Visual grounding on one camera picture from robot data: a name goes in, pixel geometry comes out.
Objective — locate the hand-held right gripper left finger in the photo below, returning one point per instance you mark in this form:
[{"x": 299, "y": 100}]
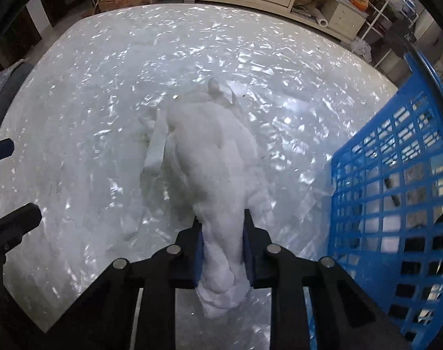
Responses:
[{"x": 197, "y": 259}]

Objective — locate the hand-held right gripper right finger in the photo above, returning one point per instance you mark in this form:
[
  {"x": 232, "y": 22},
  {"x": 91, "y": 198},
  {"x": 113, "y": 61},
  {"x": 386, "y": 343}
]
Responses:
[{"x": 248, "y": 255}]

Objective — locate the blue plastic basket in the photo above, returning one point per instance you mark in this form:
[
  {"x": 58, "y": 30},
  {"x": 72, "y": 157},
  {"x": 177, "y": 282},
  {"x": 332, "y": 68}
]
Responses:
[{"x": 367, "y": 125}]

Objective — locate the white fluffy towel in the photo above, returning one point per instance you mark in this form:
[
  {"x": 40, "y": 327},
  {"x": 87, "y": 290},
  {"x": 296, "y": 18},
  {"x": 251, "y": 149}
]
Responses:
[{"x": 214, "y": 160}]

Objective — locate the white paper roll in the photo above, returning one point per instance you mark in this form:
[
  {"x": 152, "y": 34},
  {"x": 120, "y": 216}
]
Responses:
[{"x": 321, "y": 18}]

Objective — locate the white metal rack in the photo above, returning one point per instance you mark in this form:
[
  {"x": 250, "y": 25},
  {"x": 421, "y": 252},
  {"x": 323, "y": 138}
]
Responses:
[{"x": 380, "y": 11}]

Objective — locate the white cloth on floor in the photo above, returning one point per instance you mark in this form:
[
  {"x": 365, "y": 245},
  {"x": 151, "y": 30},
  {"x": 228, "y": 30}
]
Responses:
[{"x": 361, "y": 49}]

